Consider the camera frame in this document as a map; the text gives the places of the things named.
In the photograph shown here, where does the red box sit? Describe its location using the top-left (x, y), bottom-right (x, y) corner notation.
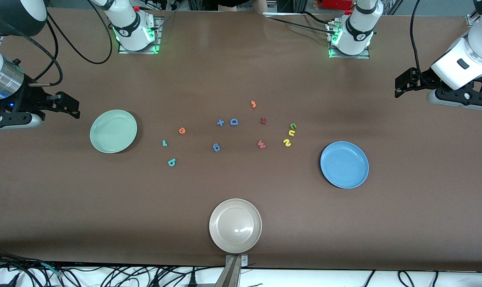
top-left (322, 0), bottom-right (355, 11)

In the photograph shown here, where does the thin black table cable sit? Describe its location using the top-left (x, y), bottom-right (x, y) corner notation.
top-left (270, 17), bottom-right (337, 36)
top-left (303, 11), bottom-right (338, 25)

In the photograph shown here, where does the thick black cable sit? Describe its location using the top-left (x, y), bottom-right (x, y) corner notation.
top-left (0, 250), bottom-right (66, 279)

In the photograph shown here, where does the beige plate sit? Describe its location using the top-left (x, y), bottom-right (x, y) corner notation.
top-left (209, 198), bottom-right (262, 254)

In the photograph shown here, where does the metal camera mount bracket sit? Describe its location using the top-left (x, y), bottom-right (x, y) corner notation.
top-left (215, 254), bottom-right (249, 287)

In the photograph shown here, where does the blue plate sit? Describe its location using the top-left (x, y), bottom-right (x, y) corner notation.
top-left (320, 141), bottom-right (370, 189)

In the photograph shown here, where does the light green plate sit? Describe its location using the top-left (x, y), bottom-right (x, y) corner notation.
top-left (89, 109), bottom-right (138, 154)

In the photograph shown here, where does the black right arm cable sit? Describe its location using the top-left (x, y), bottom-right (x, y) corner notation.
top-left (0, 0), bottom-right (114, 86)

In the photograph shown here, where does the teal cable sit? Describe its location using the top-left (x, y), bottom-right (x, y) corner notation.
top-left (39, 262), bottom-right (64, 277)

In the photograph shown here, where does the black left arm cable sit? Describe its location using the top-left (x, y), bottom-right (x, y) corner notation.
top-left (410, 0), bottom-right (431, 86)

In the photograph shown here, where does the brown table cover sheet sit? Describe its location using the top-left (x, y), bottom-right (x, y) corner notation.
top-left (0, 8), bottom-right (482, 272)

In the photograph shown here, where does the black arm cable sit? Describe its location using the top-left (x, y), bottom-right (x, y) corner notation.
top-left (0, 0), bottom-right (114, 86)
top-left (410, 0), bottom-right (431, 86)

